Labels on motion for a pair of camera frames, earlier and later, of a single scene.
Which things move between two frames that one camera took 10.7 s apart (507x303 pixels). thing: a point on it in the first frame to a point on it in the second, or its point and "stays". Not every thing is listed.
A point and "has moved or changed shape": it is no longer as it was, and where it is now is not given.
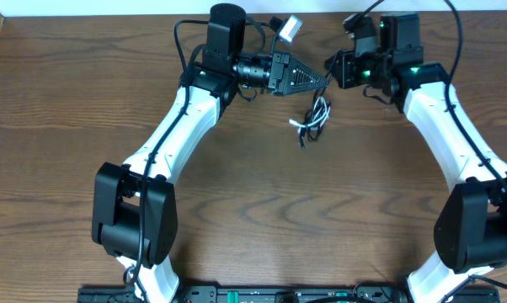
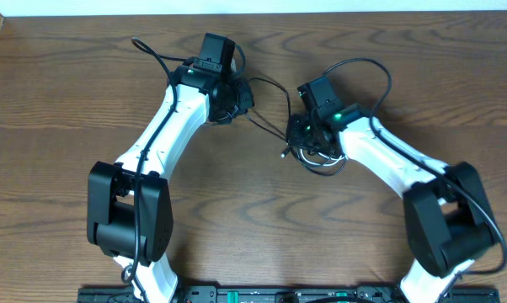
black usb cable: [317, 116] has moved or changed shape
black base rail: [283, 295] stays
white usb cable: [320, 115] has moved or changed shape
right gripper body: [359, 71] to [302, 134]
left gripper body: [279, 74] to [242, 98]
